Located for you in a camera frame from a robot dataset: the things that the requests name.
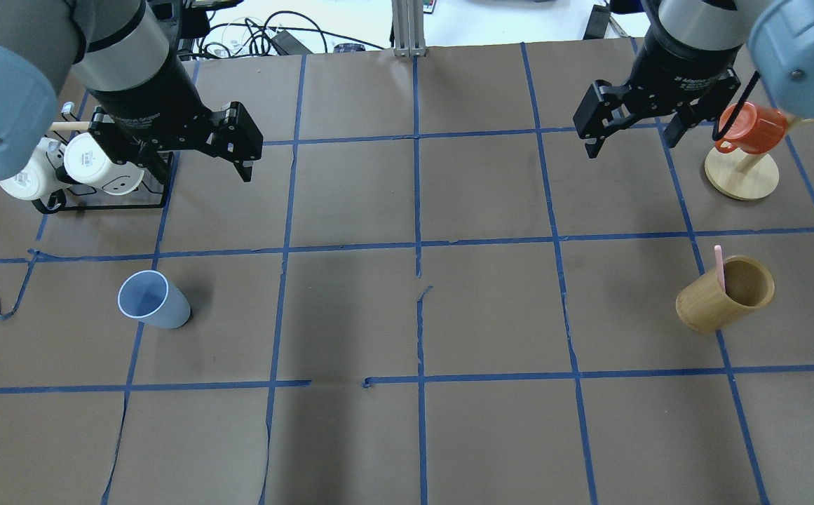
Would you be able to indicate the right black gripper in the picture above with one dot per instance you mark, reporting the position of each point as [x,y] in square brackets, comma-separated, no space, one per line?
[683,66]

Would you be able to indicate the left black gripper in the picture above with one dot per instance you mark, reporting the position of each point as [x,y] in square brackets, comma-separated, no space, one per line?
[148,96]

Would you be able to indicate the light blue plastic cup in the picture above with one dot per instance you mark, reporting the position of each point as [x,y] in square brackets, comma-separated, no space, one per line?
[151,298]

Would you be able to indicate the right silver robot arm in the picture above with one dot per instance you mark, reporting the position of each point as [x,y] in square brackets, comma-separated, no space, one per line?
[684,67]

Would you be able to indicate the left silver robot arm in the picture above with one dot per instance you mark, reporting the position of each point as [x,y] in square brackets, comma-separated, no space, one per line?
[148,103]

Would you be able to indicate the bamboo chopstick holder cup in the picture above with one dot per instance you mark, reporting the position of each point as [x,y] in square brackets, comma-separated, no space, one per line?
[707,306]

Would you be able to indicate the orange mug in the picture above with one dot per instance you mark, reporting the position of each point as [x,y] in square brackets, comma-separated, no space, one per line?
[756,130]

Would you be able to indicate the pink chopstick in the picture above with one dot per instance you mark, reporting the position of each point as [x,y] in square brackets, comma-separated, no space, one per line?
[719,266]

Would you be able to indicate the white mug inner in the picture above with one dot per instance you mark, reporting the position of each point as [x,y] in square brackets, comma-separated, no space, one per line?
[86,163]

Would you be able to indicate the white mug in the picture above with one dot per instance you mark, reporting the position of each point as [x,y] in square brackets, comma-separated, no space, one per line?
[41,175]
[86,163]

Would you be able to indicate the wooden rack dowel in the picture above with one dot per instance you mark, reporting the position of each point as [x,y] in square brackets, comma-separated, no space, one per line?
[61,126]

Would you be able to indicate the white mug outer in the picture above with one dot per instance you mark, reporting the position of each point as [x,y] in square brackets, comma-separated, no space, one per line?
[41,175]

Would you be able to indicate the black wire cup rack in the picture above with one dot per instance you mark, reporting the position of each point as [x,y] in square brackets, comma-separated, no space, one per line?
[150,195]

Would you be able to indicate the aluminium frame post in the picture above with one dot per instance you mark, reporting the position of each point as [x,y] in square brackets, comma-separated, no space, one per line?
[409,29]

